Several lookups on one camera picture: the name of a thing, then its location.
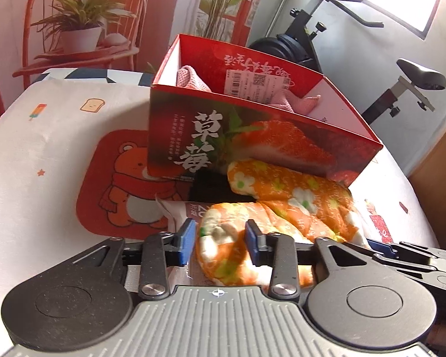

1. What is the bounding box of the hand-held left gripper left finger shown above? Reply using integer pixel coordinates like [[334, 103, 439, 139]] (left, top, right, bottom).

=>
[[33, 219, 196, 300]]

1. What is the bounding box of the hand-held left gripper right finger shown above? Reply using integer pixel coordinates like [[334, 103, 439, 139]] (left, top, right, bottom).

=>
[[245, 219, 395, 301]]

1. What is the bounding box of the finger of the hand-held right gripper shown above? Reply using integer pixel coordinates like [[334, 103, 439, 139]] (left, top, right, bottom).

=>
[[372, 253, 446, 300], [366, 239, 446, 266]]

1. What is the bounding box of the white packet with red label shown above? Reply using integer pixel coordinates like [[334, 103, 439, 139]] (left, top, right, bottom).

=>
[[155, 193, 211, 246]]

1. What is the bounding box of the orange floral cloth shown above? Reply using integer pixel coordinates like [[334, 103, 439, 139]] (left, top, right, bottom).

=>
[[195, 159, 368, 289]]

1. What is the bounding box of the black glove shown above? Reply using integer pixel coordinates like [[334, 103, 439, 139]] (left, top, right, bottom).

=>
[[188, 172, 255, 203]]

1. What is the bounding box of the red strawberry print cardboard box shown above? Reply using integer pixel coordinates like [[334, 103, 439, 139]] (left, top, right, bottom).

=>
[[147, 33, 384, 188]]

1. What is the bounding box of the pink cloth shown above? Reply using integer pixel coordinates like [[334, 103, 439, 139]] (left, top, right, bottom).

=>
[[175, 65, 322, 114]]

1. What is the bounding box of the red bear print mat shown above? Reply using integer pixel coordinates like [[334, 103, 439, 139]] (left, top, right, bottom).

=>
[[76, 129, 194, 240]]

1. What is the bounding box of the white printed tablecloth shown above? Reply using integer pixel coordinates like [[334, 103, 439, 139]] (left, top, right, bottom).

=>
[[0, 68, 441, 283]]

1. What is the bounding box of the black exercise bike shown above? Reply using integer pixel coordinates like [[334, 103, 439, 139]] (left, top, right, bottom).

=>
[[249, 0, 446, 125]]

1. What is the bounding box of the metal pole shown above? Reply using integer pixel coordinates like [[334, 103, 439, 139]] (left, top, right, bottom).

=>
[[266, 0, 300, 40]]

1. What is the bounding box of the wall poster with plants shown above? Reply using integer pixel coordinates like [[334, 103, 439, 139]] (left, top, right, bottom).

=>
[[0, 0, 274, 129]]

